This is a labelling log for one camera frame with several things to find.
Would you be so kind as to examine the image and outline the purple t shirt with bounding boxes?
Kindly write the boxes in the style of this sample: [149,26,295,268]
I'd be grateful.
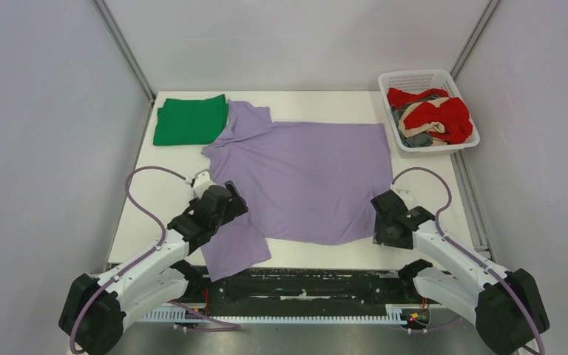
[201,101,393,280]

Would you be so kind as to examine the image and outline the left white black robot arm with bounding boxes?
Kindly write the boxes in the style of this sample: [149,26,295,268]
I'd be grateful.
[58,181,248,354]

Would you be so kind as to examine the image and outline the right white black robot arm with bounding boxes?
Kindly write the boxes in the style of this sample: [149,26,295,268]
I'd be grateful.
[371,190,550,354]

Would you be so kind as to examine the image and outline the folded green t shirt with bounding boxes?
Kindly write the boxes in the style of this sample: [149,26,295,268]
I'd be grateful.
[152,95,229,146]

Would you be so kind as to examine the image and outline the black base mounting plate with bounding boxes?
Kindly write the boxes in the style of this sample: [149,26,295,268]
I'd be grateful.
[179,266,422,317]

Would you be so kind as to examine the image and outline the grey t shirt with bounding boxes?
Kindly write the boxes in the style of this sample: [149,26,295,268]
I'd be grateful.
[390,95,440,148]

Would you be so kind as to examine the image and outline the beige t shirt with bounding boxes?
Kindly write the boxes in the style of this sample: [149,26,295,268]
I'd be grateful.
[399,97,448,146]

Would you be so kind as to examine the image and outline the white plastic laundry basket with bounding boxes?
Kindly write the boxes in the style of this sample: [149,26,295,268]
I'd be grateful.
[378,69,481,158]

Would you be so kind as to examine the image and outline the red t shirt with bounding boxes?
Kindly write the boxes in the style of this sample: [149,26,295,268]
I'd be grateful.
[387,89,473,145]

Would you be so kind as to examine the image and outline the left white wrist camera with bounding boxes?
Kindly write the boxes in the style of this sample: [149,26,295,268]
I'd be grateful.
[185,169,216,198]

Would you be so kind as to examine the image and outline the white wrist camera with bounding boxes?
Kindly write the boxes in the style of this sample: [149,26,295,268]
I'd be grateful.
[393,189,416,209]
[185,169,216,198]

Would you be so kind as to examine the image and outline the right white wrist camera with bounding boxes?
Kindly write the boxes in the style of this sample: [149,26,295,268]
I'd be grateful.
[393,189,416,209]

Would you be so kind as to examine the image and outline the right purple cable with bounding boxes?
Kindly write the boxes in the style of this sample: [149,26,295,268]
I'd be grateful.
[391,166,547,355]

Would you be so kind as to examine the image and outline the purple cable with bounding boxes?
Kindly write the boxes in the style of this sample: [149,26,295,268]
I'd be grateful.
[68,166,189,355]
[391,166,547,355]

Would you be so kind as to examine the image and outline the white slotted cable duct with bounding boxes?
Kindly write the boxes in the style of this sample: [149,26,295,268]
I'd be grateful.
[140,305,407,325]

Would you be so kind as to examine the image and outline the aluminium frame rails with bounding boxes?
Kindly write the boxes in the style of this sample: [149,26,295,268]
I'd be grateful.
[68,146,540,355]

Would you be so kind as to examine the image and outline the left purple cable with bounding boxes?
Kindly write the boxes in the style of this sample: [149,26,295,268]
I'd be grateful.
[68,166,189,355]

